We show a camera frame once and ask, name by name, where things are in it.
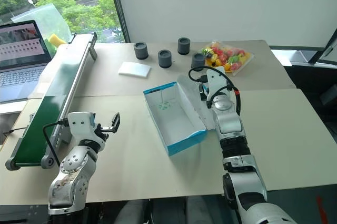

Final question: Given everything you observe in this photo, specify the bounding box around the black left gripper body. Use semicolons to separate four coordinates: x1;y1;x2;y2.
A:
93;123;110;142

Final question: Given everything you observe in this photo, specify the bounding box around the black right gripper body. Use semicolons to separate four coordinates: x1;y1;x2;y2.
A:
202;82;212;101

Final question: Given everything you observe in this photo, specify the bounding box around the blue white box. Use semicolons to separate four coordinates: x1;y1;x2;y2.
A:
143;74;220;157

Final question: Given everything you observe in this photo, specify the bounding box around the green conveyor belt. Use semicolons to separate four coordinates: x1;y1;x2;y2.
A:
5;32;98;171

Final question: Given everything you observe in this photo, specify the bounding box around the dark grey cylinder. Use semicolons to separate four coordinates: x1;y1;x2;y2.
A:
177;37;191;56
191;53;207;72
157;49;173;69
133;41;150;60

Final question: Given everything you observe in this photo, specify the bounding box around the clear bag of colourful toys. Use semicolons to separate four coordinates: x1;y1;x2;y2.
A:
201;40;255;77

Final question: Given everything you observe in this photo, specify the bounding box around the white foam pad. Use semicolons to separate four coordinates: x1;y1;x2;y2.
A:
117;61;152;79

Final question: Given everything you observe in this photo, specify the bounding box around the dark grey rounded shape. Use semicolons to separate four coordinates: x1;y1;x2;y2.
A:
120;198;151;224

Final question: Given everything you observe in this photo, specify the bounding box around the green sponge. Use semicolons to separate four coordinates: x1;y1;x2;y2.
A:
44;37;58;56

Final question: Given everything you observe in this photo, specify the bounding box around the yellow sponge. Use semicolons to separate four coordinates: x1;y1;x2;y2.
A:
48;33;67;48

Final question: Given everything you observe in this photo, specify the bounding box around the grey laptop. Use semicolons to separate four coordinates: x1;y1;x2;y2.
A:
0;20;53;104

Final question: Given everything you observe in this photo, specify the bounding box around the clear plastic bag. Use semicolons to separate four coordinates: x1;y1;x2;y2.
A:
11;3;72;43

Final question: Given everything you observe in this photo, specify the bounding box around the red tape strip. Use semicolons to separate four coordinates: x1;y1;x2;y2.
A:
315;194;328;224

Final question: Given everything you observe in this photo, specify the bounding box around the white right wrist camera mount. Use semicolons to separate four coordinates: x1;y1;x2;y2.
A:
205;66;233;103

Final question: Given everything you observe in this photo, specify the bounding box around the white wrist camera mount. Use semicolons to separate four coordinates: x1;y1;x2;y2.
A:
67;111;96;141
205;66;233;103

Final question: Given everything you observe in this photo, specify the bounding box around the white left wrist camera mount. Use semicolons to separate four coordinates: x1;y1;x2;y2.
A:
67;111;96;141

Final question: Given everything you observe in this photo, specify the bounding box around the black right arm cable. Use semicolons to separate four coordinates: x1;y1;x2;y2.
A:
187;66;242;116

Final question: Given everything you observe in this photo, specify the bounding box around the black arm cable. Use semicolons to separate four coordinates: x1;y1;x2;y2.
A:
43;120;67;167
187;66;242;116

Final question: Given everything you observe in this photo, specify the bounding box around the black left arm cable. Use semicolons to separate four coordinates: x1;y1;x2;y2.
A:
43;120;67;167

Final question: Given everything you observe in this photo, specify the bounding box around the thin black cable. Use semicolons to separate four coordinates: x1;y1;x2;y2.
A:
2;127;28;138

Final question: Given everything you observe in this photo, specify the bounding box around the black window frame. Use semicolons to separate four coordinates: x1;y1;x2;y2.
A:
106;0;131;44

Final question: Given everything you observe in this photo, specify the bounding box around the black metal frame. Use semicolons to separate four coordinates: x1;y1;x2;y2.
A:
270;27;337;70

